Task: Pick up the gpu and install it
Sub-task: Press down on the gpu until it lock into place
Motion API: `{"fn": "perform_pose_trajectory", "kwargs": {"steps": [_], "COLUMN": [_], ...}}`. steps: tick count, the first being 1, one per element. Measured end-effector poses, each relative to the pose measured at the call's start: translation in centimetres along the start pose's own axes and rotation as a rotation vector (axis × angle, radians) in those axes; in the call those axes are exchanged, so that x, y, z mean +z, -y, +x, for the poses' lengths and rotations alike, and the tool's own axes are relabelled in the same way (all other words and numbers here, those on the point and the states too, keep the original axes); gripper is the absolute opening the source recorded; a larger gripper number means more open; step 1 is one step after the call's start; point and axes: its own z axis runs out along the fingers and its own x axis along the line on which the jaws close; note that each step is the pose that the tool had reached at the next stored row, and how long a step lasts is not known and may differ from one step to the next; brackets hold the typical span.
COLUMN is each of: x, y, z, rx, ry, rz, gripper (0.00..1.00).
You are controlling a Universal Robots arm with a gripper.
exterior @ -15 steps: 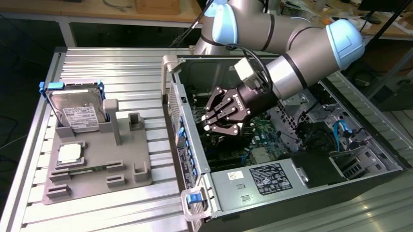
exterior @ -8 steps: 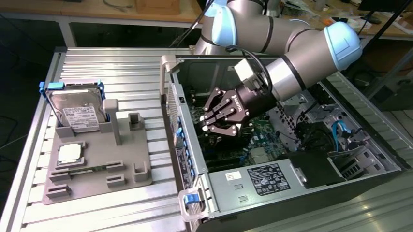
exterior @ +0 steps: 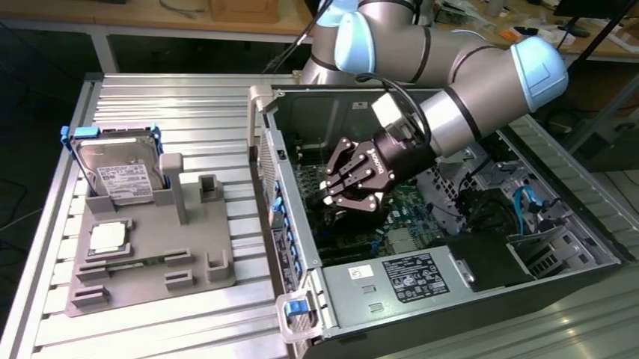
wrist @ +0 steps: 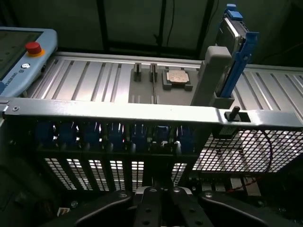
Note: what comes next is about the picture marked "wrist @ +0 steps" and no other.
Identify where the blue slot clip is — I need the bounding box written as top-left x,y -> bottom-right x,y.
108,122 -> 124,147
59,122 -> 78,147
84,122 -> 102,147
132,122 -> 148,148
35,122 -> 55,148
178,125 -> 195,152

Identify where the black PC case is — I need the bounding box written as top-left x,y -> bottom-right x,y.
0,96 -> 303,227

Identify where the black latch peg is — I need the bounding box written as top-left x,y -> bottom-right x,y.
223,105 -> 251,123

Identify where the grey parts rack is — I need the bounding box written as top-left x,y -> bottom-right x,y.
127,46 -> 235,112

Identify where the silver CPU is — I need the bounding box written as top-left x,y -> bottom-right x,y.
165,70 -> 187,85

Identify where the blue grey teach pendant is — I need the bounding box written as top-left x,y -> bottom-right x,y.
0,26 -> 59,99

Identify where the hard disk in blue caddy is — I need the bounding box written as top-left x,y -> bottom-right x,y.
214,3 -> 260,99

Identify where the red black twisted wire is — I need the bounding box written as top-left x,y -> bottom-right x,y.
227,127 -> 273,192

